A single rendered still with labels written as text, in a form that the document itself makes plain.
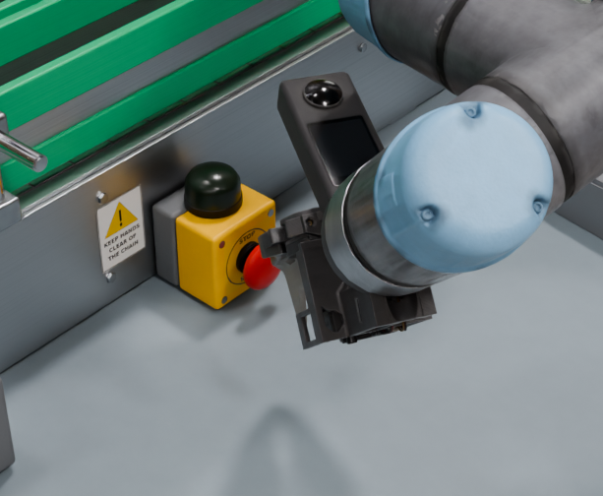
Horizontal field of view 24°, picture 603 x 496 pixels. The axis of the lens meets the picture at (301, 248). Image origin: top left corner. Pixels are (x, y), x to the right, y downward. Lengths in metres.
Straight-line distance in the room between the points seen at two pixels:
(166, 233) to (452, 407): 0.26
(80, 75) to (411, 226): 0.43
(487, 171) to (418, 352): 0.44
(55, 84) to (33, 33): 0.09
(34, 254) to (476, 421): 0.34
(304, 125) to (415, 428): 0.27
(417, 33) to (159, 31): 0.33
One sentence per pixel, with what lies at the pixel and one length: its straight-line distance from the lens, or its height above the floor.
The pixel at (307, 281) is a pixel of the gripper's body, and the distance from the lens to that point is 0.85.
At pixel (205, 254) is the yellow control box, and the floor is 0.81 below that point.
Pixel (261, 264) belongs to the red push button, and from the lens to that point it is 1.08.
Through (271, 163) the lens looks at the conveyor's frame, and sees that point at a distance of 1.21.
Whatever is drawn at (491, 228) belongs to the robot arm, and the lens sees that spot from 0.66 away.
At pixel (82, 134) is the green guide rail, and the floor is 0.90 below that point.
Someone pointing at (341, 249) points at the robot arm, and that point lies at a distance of 0.76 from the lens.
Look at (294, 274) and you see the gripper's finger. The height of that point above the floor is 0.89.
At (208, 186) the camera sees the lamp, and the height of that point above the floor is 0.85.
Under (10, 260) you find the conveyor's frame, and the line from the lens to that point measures 1.03.
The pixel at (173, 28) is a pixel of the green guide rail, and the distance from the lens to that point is 1.08.
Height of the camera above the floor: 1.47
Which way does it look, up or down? 37 degrees down
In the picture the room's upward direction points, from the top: straight up
